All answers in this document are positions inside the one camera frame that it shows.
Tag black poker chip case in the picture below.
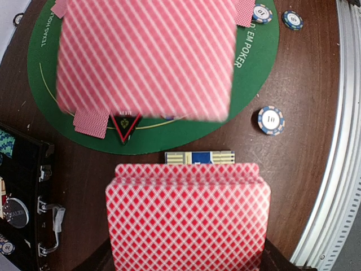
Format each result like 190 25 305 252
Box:
1 124 65 270

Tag red card deck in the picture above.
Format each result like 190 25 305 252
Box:
105 163 271 270

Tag red triangular all-in marker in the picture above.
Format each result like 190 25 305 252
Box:
110 114 142 145

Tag green round poker mat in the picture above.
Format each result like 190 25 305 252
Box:
27 1 279 155

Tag aluminium front rail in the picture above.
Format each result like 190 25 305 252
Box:
290 1 360 270

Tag dealt card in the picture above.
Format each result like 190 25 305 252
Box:
73 109 109 139
235 0 256 27
51 0 67 19

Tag blue beige 10 chip stack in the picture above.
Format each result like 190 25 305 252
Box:
257 106 285 136

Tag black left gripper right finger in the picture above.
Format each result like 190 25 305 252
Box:
263 239 310 271

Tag blue green 50 chip stack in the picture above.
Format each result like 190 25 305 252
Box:
282 10 303 30

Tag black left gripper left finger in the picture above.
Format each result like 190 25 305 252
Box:
73 239 115 271

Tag blue beige 10 chip row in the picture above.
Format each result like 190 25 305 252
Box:
0 234 15 255

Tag clear acrylic dealer button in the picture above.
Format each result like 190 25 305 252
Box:
3 198 29 229

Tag teal blue chip row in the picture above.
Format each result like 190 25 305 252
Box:
0 130 15 158

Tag blue yellow card box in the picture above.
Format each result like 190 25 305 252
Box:
165 151 235 165

